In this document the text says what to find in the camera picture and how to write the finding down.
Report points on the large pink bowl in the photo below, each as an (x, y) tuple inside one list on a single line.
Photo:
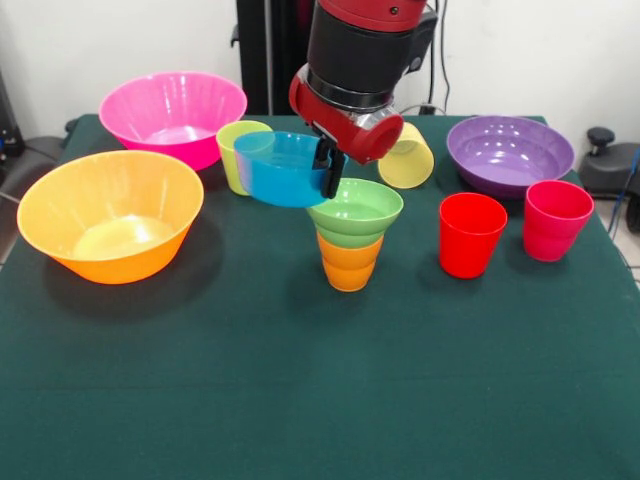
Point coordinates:
[(170, 115)]

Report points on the small green bowl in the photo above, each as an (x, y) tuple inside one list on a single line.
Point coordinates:
[(365, 215)]

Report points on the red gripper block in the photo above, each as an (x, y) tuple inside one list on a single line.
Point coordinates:
[(345, 130)]

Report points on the large orange bowl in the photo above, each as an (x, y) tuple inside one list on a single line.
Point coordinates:
[(110, 260)]

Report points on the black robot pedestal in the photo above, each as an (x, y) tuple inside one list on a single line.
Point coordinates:
[(270, 50)]

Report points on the magenta cup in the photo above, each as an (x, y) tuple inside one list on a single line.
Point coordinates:
[(550, 235)]

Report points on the red cup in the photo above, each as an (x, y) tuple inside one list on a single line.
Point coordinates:
[(467, 250)]

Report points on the dark green tablecloth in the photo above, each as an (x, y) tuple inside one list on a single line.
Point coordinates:
[(300, 350)]

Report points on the lime green cup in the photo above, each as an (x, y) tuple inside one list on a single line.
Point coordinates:
[(227, 160)]

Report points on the blue bowl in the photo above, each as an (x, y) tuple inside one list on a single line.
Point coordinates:
[(280, 180)]

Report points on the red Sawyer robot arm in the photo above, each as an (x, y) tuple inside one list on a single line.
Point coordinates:
[(365, 45)]

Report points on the purple bowl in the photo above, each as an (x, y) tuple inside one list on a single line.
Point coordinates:
[(510, 175)]

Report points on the yellow cup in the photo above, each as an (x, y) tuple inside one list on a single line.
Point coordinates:
[(410, 170)]

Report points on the orange cup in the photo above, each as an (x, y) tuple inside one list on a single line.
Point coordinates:
[(350, 270)]

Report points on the dark chair base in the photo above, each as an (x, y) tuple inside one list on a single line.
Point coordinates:
[(607, 170), (35, 160)]

